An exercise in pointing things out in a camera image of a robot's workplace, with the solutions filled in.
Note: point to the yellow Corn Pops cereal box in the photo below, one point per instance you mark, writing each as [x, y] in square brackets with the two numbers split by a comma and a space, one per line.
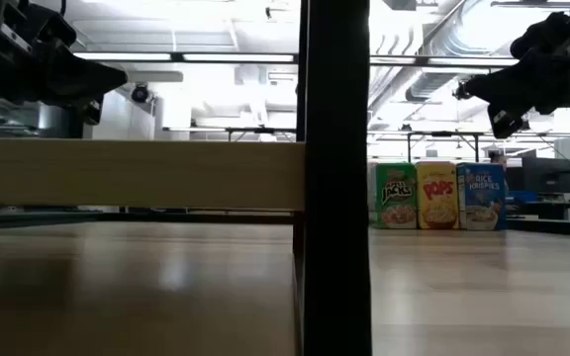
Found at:
[437, 198]

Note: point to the black ceiling spot lamp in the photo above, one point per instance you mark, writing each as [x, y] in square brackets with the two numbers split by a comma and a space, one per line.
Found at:
[140, 93]
[460, 91]

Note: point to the blue Rice Krispies cereal box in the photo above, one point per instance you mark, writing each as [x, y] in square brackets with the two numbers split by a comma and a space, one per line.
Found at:
[483, 198]

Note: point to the silver ventilation duct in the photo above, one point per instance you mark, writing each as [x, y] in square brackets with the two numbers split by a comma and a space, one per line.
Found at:
[433, 84]

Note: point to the dark computer monitor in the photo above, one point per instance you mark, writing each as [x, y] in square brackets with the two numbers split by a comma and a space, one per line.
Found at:
[547, 175]

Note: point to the green Apple Jacks cereal box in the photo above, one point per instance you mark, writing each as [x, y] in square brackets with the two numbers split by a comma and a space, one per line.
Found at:
[396, 198]

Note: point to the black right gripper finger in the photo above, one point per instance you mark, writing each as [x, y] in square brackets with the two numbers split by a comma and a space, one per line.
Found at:
[517, 76]
[503, 98]

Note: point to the person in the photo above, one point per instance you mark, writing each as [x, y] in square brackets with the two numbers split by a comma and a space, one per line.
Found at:
[499, 159]

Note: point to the grey metal cabinet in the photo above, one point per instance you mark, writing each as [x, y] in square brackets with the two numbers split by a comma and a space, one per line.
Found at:
[23, 118]

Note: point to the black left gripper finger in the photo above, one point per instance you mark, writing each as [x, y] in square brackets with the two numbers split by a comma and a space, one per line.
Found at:
[87, 66]
[92, 91]

